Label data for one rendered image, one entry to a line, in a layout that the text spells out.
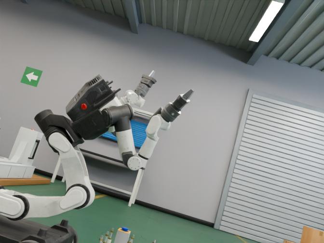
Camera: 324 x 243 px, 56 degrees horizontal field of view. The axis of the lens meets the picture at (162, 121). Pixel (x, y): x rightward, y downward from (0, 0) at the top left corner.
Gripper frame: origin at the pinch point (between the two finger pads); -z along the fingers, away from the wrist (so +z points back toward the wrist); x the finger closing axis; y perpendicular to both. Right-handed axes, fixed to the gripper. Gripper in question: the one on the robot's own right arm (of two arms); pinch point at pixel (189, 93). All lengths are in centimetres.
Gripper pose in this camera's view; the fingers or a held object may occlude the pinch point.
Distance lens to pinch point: 164.7
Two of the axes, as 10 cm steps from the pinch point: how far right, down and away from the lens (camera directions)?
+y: 6.8, 7.2, -1.1
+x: 2.7, -1.1, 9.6
